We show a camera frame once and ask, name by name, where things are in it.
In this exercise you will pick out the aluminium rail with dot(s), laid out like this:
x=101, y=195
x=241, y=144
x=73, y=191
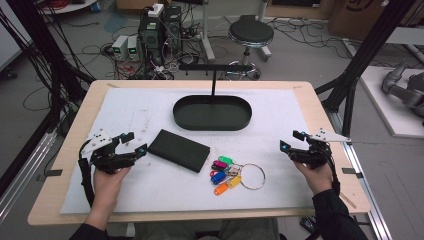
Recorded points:
x=363, y=186
x=23, y=173

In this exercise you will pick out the black computer tower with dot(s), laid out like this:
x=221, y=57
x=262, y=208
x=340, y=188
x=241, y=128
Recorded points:
x=172, y=23
x=150, y=40

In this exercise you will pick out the white metal stand leg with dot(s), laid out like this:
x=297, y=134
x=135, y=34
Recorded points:
x=206, y=33

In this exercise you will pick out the white floor board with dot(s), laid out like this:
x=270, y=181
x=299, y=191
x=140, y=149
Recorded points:
x=383, y=110

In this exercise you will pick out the black oval tray with hanger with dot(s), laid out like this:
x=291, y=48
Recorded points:
x=213, y=115

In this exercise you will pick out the white table mat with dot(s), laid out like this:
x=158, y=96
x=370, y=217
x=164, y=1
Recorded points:
x=160, y=190

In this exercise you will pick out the person's left hand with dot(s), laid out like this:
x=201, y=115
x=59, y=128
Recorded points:
x=106, y=185

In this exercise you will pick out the black wallet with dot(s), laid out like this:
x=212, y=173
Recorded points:
x=180, y=150

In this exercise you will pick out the grey bench power supply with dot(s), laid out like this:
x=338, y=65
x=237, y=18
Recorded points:
x=120, y=46
x=133, y=48

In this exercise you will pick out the person's right hand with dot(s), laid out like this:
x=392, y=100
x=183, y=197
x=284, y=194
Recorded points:
x=318, y=180

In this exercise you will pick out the black tape strip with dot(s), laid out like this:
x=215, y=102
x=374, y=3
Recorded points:
x=53, y=172
x=351, y=172

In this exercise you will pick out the white power adapter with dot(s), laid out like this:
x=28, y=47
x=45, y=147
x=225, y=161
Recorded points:
x=156, y=10

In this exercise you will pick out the black round stool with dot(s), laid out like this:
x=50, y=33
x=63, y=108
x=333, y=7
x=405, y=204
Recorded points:
x=250, y=32

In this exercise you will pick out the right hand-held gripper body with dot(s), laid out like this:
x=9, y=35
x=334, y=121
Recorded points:
x=315, y=158

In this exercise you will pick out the cardboard box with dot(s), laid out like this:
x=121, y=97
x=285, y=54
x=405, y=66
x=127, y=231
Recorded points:
x=353, y=16

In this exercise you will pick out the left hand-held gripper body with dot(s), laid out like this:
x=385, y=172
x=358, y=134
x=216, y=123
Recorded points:
x=106, y=160

